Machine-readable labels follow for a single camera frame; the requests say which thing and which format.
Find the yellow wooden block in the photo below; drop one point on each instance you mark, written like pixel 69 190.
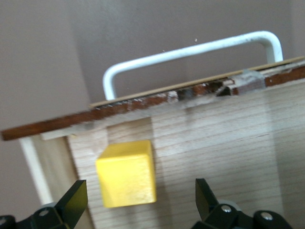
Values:
pixel 126 174

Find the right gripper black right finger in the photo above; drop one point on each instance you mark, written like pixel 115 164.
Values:
pixel 209 207

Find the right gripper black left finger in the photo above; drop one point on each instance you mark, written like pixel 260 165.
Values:
pixel 69 207

